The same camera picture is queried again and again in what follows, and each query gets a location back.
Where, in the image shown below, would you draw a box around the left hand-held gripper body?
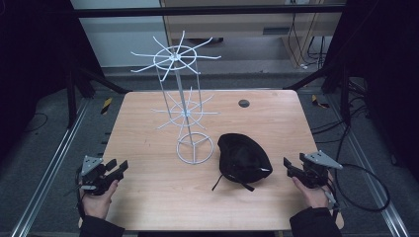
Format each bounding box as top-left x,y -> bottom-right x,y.
77,155 -> 125,197

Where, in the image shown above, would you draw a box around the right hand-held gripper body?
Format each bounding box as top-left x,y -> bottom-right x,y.
293,150 -> 344,190

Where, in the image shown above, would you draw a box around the black cap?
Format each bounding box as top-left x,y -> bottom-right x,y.
210,132 -> 274,193

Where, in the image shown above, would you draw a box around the white wire hat rack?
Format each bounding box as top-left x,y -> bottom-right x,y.
130,30 -> 222,166

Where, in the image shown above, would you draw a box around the person's left hand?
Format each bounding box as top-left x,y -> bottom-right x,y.
80,179 -> 120,220

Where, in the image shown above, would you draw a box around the person's right hand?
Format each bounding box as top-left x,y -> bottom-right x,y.
292,174 -> 335,209

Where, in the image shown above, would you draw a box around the yellow black striped marker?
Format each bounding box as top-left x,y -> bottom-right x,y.
310,94 -> 331,110
100,97 -> 114,116

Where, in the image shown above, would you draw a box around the black curtain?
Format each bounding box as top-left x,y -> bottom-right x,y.
324,0 -> 419,184
0,0 -> 105,162

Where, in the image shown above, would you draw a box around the wooden cabinet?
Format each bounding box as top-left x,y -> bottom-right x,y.
160,0 -> 348,68

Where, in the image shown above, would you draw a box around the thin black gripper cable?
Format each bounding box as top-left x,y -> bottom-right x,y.
63,166 -> 87,220

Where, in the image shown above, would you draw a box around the black floor cables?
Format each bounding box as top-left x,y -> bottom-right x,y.
310,78 -> 372,166

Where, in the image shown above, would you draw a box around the aluminium floor rail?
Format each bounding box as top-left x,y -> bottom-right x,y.
9,98 -> 91,237
327,93 -> 411,237

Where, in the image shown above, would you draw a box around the black metal frame stand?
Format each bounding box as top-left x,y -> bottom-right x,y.
284,60 -> 352,126
64,62 -> 132,130

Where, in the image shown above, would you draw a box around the black looped gripper cable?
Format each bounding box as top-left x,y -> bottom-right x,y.
324,163 -> 391,213

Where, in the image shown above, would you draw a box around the thin black floor cable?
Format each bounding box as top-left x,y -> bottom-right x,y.
23,112 -> 49,133

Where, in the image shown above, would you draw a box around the hanging black cables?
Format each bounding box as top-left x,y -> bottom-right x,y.
287,11 -> 328,71

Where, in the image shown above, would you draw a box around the black horizontal frame bar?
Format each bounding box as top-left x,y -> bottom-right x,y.
71,4 -> 347,19

